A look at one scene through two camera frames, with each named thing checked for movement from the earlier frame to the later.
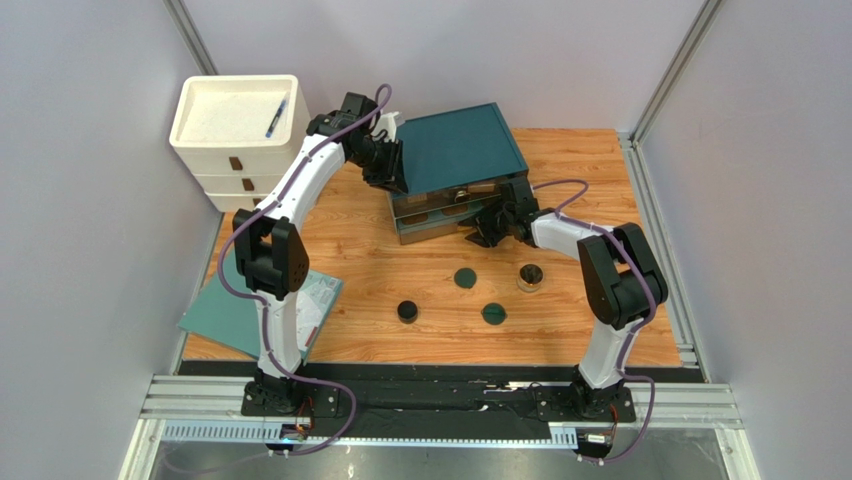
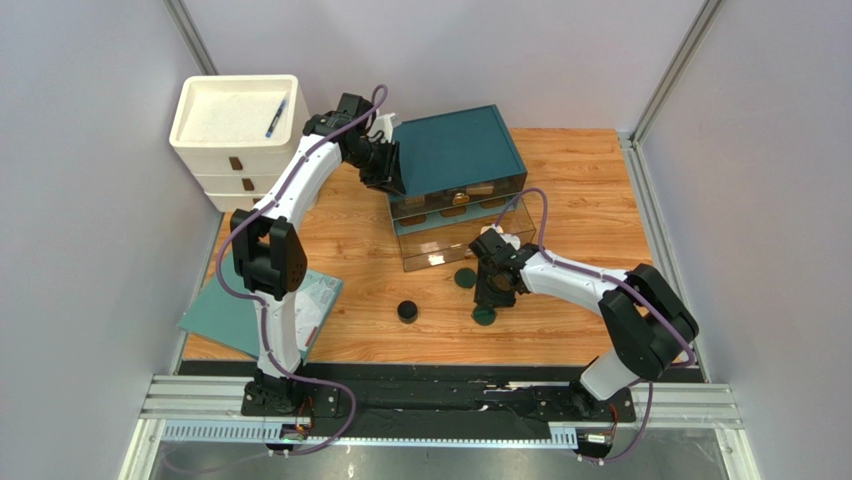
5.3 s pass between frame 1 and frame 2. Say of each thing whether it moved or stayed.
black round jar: stayed
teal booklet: stayed
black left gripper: stayed
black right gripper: moved
